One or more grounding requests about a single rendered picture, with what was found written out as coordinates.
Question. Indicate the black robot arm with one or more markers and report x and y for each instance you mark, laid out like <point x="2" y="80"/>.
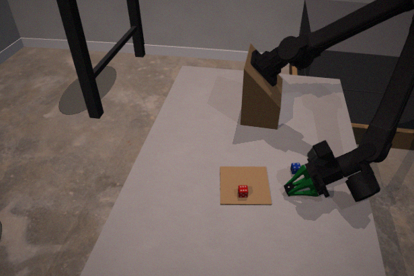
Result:
<point x="299" y="52"/>

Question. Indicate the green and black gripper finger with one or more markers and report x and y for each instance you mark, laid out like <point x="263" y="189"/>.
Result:
<point x="302" y="171"/>
<point x="306" y="184"/>

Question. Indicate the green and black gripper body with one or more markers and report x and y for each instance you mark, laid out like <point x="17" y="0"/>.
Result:
<point x="314" y="175"/>

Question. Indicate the black die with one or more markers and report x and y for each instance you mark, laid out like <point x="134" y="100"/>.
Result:
<point x="288" y="187"/>

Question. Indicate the tan flat mat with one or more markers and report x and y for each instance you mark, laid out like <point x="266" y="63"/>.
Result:
<point x="254" y="177"/>

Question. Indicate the red die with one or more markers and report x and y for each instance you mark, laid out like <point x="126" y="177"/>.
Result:
<point x="243" y="191"/>

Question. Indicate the blue die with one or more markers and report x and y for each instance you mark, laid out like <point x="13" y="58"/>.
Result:
<point x="294" y="167"/>

